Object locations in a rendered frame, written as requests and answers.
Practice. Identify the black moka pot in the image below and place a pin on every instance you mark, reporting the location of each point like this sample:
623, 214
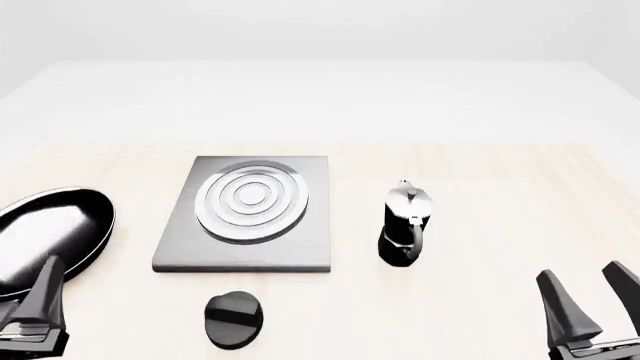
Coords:
400, 225

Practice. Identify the round black stove knob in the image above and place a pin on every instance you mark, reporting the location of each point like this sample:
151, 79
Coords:
234, 318

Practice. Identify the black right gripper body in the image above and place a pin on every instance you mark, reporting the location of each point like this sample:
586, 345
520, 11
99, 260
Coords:
600, 350

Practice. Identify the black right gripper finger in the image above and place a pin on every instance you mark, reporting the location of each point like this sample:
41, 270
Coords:
565, 311
627, 288

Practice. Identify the flat grey stove plate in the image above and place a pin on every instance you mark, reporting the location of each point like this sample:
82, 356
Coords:
200, 243

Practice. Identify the black frying pan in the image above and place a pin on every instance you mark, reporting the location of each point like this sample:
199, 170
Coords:
55, 225

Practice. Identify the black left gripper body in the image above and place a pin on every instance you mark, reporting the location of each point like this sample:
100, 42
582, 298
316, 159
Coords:
30, 337

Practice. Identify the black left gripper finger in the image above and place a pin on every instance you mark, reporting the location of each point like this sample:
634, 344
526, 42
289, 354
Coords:
44, 292

